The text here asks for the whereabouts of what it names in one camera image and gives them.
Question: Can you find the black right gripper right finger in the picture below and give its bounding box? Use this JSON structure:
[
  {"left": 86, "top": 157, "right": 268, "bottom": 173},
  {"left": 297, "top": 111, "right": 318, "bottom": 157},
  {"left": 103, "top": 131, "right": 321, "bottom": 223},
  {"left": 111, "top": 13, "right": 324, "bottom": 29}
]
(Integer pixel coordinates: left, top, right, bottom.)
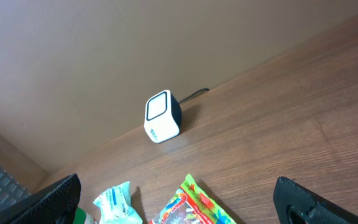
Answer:
[{"left": 273, "top": 176, "right": 358, "bottom": 224}]

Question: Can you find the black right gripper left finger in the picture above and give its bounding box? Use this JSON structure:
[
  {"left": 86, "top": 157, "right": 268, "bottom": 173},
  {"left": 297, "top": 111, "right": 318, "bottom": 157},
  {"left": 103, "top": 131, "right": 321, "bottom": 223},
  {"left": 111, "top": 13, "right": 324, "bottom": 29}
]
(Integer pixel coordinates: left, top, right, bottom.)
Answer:
[{"left": 0, "top": 174, "right": 81, "bottom": 224}]

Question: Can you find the green lid white jar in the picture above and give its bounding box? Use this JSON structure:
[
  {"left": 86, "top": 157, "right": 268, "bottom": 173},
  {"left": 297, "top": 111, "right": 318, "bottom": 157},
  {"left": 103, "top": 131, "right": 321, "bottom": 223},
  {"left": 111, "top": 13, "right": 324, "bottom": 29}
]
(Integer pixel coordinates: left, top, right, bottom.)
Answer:
[{"left": 73, "top": 207, "right": 99, "bottom": 224}]

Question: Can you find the teal white snack pouch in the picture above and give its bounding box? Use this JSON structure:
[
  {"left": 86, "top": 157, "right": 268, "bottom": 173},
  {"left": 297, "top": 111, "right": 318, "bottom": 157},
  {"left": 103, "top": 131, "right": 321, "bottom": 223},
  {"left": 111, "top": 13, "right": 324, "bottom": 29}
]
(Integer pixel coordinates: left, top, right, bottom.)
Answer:
[{"left": 93, "top": 181, "right": 143, "bottom": 224}]

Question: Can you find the green Haribo gummy bag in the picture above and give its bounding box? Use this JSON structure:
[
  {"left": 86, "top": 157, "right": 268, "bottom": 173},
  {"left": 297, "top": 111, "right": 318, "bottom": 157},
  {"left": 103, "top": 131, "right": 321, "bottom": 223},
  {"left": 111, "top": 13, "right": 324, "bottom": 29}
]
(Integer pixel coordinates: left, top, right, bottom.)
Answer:
[{"left": 149, "top": 174, "right": 236, "bottom": 224}]

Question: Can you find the white barcode scanner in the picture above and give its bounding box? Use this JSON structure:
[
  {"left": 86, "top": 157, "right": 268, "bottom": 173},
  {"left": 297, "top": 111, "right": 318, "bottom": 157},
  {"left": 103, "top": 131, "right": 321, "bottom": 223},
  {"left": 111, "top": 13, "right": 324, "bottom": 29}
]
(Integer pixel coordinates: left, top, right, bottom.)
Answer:
[{"left": 144, "top": 90, "right": 181, "bottom": 144}]

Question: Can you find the black scanner cable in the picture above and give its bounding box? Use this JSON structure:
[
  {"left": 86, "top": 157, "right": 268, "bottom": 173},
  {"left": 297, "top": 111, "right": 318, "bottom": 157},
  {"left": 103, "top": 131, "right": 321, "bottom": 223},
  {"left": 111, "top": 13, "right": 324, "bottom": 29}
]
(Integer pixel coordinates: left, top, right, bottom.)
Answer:
[{"left": 178, "top": 88, "right": 211, "bottom": 105}]

